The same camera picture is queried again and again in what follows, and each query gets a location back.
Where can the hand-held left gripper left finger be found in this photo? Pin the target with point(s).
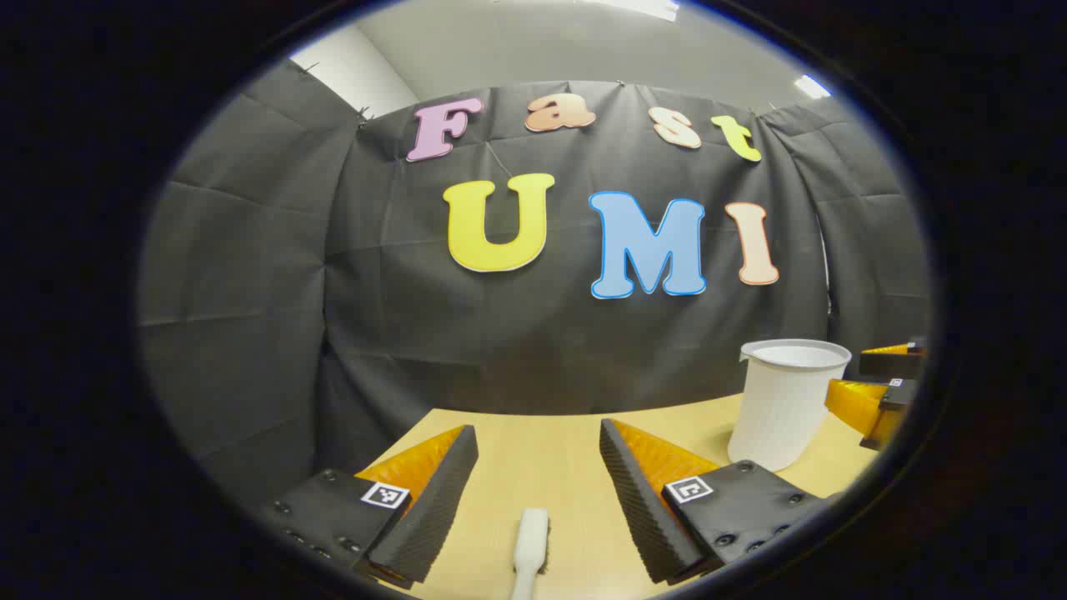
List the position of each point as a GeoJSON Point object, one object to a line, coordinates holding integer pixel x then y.
{"type": "Point", "coordinates": [438, 508]}

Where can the white ribbed garbage bin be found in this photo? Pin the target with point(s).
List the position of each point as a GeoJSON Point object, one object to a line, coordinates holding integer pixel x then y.
{"type": "Point", "coordinates": [783, 408]}

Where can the ceiling light panel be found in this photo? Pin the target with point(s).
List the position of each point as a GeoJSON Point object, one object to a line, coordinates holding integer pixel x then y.
{"type": "Point", "coordinates": [812, 86]}
{"type": "Point", "coordinates": [642, 7]}

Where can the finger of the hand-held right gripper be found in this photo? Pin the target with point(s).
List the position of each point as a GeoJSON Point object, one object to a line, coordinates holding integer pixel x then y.
{"type": "Point", "coordinates": [892, 365]}
{"type": "Point", "coordinates": [867, 408]}

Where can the wooden desktop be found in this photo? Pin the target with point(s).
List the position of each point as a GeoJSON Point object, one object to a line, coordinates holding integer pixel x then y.
{"type": "Point", "coordinates": [542, 467]}

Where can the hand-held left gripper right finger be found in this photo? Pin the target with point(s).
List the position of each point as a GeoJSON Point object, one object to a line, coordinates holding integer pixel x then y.
{"type": "Point", "coordinates": [642, 517]}

